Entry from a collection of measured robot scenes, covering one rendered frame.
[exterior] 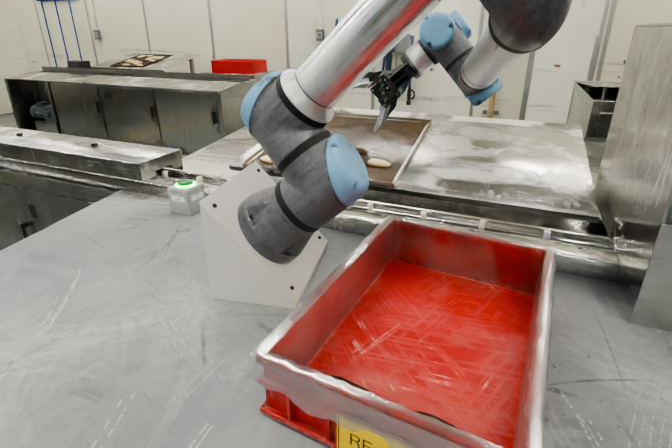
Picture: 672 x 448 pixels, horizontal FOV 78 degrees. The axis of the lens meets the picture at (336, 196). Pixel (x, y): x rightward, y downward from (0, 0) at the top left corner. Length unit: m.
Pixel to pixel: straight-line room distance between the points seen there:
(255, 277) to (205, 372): 0.18
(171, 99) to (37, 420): 3.69
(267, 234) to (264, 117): 0.20
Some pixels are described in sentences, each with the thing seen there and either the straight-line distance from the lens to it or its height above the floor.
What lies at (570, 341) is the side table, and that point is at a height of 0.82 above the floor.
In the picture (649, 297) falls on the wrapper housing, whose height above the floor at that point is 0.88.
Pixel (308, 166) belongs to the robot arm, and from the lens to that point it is 0.70.
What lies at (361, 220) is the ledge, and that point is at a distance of 1.01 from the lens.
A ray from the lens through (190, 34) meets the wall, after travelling 6.18.
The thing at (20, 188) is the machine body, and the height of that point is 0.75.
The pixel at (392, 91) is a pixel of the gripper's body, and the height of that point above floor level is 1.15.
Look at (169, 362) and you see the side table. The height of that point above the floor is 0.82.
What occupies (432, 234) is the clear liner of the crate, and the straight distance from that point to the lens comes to 0.87.
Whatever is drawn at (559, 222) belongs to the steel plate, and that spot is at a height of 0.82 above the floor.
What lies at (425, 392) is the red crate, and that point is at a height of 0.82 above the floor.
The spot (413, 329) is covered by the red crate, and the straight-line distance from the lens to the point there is 0.74.
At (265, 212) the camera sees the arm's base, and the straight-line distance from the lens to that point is 0.75.
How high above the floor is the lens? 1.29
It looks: 22 degrees down
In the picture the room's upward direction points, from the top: straight up
